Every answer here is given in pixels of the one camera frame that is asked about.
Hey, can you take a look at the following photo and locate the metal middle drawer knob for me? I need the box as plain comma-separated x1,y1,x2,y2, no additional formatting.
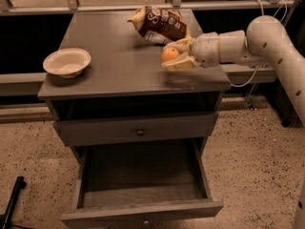
143,219,150,225

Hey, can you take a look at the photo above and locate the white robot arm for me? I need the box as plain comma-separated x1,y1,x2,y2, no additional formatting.
161,15,305,229

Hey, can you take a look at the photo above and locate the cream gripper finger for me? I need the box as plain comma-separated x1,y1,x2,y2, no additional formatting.
161,52,200,71
166,37,194,53

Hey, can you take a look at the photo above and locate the orange fruit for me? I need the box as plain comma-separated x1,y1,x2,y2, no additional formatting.
161,47,179,62

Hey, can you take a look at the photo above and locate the black metal bar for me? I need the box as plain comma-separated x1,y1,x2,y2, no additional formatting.
0,176,27,229

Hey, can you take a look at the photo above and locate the brown chip bag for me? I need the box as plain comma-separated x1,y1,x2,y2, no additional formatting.
129,6,191,45

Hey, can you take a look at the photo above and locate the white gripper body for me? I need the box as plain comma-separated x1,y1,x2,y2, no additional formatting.
192,32,220,68

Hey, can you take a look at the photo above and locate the dark cabinet at right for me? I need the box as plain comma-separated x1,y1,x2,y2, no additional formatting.
274,79,300,127

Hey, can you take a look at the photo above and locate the grey metal railing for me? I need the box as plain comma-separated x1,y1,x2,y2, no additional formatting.
0,0,305,98

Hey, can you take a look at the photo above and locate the closed grey top drawer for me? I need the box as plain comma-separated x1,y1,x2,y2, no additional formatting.
53,112,218,147

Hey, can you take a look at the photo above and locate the open grey middle drawer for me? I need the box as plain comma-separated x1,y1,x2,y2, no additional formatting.
61,138,223,229

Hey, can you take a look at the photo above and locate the white cable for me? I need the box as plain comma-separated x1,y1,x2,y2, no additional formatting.
230,0,288,89

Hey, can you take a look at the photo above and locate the grey wooden drawer cabinet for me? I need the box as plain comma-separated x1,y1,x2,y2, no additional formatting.
38,11,230,229

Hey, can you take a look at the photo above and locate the white paper bowl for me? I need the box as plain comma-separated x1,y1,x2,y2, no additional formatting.
43,48,92,78

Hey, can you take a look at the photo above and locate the round metal top drawer knob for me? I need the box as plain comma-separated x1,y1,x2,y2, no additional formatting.
136,128,145,136

